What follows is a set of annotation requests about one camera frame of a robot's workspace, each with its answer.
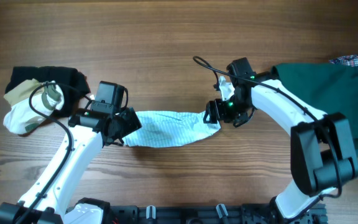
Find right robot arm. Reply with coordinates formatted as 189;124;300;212
193;56;358;223

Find dark green garment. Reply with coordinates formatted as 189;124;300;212
272;63;358;156

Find black folded garment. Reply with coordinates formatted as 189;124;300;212
5;66;90;117

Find white beige olive garment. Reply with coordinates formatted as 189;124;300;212
3;79;65;135

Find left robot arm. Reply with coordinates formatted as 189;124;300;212
0;82;142;223

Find light blue striped pants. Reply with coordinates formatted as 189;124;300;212
123;111;221;148

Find red plaid garment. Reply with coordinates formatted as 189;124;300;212
329;55;358;68

